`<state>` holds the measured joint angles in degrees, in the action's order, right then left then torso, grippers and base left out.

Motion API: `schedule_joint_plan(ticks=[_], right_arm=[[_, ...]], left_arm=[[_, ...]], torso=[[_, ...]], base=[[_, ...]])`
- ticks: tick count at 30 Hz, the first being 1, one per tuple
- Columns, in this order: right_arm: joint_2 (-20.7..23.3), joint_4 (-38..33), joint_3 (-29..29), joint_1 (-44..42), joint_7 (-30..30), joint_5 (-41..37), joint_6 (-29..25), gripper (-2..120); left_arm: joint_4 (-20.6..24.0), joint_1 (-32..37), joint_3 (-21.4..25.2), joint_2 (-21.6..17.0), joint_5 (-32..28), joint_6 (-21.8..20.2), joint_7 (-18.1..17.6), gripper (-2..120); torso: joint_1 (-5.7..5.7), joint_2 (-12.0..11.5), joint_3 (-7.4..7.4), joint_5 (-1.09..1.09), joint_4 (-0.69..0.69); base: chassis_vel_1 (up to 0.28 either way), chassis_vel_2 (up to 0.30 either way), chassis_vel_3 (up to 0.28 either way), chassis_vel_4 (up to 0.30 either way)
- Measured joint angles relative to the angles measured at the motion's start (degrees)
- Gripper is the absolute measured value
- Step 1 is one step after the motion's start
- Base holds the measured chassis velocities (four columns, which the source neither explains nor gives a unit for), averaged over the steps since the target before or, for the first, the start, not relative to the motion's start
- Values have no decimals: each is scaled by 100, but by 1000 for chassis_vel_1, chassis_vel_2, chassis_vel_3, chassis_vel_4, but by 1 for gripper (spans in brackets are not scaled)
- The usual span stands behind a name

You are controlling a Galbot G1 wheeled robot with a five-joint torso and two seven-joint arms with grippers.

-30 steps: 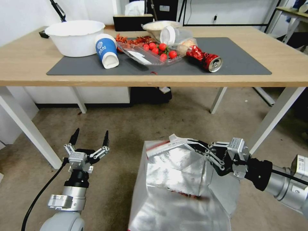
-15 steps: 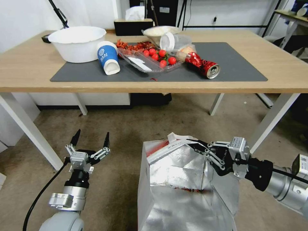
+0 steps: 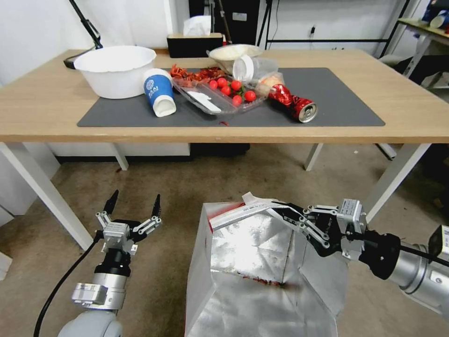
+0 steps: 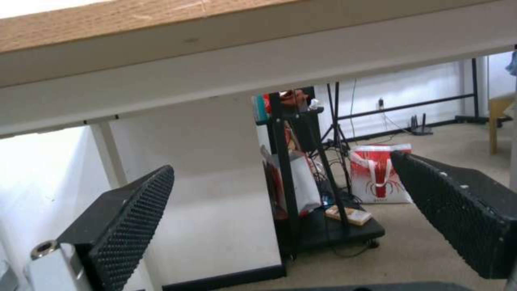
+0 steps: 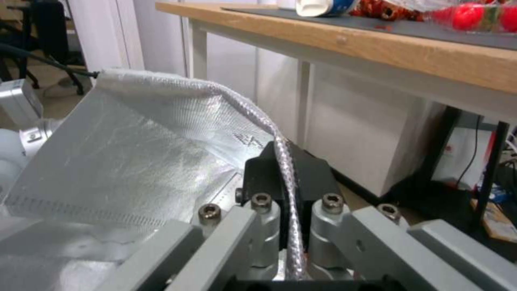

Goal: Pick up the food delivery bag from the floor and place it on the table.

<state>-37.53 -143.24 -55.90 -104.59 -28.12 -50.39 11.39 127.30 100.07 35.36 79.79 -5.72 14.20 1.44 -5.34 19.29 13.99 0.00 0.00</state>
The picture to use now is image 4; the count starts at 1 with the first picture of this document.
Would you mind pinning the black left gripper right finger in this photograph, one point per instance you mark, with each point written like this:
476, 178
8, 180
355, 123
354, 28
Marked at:
452, 209

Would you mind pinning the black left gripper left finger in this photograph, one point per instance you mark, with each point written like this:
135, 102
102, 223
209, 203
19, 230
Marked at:
121, 224

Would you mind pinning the red white delivery bag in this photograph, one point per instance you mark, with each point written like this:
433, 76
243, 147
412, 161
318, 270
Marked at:
373, 177

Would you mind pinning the white paper bag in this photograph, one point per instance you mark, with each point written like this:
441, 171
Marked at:
303, 185

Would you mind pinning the black router with antennas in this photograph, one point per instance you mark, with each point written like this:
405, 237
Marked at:
420, 124

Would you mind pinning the light wooden chair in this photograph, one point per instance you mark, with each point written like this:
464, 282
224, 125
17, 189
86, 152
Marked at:
501, 124

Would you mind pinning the small tan flat box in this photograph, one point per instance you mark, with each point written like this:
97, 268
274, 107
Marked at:
348, 214

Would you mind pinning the black tripod stand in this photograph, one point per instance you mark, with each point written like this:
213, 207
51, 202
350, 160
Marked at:
337, 133

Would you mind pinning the black wheeled shelf cart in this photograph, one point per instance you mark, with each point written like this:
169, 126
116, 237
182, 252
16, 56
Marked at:
311, 212

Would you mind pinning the white desk with wood top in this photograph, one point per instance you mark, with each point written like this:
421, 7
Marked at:
161, 75

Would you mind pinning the black metal frame rack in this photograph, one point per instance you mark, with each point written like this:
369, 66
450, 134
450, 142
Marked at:
456, 100

